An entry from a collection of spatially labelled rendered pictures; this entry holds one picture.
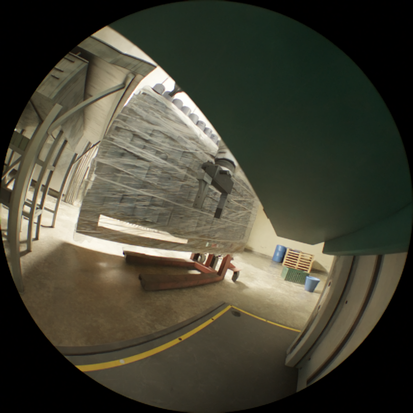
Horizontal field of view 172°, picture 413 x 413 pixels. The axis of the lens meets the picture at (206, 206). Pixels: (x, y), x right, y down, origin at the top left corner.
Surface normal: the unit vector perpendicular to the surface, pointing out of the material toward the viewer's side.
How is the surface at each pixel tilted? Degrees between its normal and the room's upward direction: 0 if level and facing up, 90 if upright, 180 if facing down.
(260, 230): 90
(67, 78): 90
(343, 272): 90
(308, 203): 180
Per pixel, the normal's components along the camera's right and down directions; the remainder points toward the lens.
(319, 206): -0.33, 0.93
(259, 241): -0.59, -0.32
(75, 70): 0.74, 0.15
